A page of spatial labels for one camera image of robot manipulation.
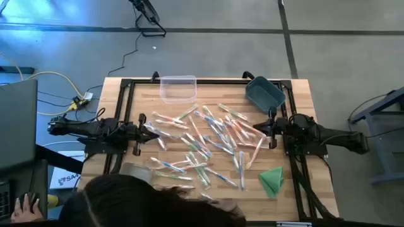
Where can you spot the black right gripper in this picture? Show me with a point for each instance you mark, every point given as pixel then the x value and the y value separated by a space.
pixel 285 127

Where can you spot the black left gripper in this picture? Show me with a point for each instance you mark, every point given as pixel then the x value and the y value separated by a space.
pixel 131 135

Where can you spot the blue toothbrush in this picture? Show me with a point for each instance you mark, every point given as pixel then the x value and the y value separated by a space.
pixel 206 118
pixel 241 170
pixel 217 134
pixel 198 143
pixel 206 196
pixel 217 145
pixel 167 164
pixel 221 177
pixel 161 131
pixel 162 144

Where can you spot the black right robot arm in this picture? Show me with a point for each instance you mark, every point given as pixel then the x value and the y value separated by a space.
pixel 334 137

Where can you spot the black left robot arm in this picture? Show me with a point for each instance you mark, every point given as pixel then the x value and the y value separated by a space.
pixel 82 127

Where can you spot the teal plastic bin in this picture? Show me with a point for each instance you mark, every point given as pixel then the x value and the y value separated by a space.
pixel 263 94

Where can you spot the clear shallow plastic tray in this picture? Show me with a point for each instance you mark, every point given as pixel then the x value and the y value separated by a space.
pixel 135 170

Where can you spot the green folded cloth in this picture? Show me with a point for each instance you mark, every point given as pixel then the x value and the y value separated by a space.
pixel 272 183

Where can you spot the clear plastic container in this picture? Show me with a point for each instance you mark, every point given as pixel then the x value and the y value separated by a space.
pixel 178 91

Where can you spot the white sheet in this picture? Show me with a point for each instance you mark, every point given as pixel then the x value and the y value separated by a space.
pixel 72 153

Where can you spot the yellow black power connector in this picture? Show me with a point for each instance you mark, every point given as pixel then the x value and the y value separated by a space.
pixel 77 102

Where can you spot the person's dark hair head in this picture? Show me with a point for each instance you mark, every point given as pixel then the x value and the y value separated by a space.
pixel 126 205

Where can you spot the black desk beam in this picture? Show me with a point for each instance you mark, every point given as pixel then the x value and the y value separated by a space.
pixel 58 159

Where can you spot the white printed box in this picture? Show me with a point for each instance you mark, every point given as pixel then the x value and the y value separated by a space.
pixel 64 179

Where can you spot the blue grey metal table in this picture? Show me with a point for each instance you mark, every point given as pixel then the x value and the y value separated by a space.
pixel 377 138

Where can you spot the yellow object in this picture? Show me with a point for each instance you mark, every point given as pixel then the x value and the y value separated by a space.
pixel 53 201

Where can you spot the black desk top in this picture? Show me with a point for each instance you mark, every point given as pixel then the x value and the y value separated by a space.
pixel 34 176

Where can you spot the black floor fan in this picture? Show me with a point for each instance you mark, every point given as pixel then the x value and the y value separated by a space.
pixel 146 12

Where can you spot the grey monitor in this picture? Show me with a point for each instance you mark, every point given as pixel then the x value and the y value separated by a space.
pixel 17 123

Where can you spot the black computer mouse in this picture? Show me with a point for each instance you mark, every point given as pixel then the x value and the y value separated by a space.
pixel 31 197

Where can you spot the dark floor bar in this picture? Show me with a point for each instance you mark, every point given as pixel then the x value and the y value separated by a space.
pixel 15 70

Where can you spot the person's hand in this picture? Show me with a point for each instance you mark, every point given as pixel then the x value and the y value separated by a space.
pixel 23 214

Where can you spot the black keyboard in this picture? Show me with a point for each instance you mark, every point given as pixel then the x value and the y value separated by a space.
pixel 4 200

